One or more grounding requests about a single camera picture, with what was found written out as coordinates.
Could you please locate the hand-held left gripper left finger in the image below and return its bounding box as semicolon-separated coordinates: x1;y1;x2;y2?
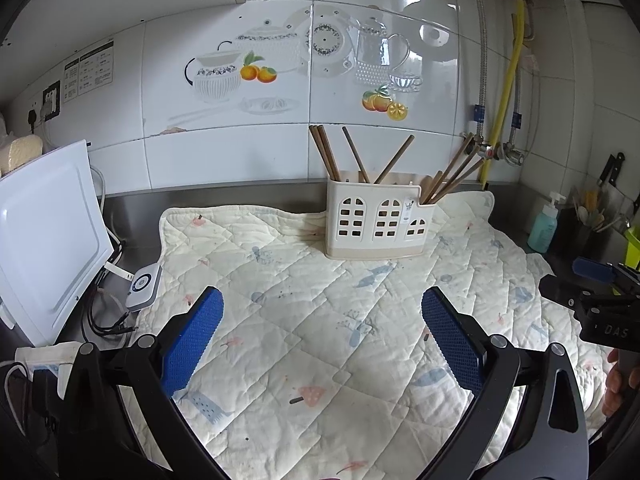
57;285;228;480

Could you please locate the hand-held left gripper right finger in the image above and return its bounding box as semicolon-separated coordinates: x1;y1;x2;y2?
421;286;589;480

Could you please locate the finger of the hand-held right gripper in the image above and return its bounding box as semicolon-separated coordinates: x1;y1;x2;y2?
572;256;619;284
538;273;592;312

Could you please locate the cream plastic chopstick holder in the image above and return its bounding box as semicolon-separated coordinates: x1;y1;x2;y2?
325;178;435;261

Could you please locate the group of wooden chopsticks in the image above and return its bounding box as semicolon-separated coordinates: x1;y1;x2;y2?
308;124;487;206

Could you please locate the person's right hand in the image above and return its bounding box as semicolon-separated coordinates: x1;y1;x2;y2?
602;347;640;419

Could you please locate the dark utensil container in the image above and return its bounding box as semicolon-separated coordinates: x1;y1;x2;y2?
557;186;627;262

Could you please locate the green plastic container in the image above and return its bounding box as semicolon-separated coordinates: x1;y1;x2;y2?
624;227;640;267

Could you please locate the teal soap pump bottle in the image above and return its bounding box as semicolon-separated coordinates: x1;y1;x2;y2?
527;191;569;255

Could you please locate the small white round-button device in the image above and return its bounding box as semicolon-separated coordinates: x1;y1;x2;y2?
124;262;164;310

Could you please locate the quilted printed mat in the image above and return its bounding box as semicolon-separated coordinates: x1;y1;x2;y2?
120;191;617;480

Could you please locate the metal water valve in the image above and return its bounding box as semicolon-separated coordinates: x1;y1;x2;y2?
502;142;527;168

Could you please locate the white power strip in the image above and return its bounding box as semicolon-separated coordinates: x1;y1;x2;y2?
15;341;84;397

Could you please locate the metal valve with red knob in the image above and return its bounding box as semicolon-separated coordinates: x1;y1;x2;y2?
462;132;504;162

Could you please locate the white countertop appliance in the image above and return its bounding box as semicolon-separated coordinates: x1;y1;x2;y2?
0;140;115;349

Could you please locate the yellow gas pipe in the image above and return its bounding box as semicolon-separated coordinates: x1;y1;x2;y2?
479;0;527;189

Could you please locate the cream sponge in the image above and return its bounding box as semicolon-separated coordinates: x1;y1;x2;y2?
0;112;45;176

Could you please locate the black-handled knife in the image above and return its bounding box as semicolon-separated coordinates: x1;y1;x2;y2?
597;152;627;189

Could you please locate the braided metal hose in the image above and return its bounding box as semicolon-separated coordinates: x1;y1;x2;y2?
462;0;489;147
509;10;524;147

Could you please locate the wall notice sticker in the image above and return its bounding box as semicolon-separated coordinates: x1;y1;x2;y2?
63;39;115;104

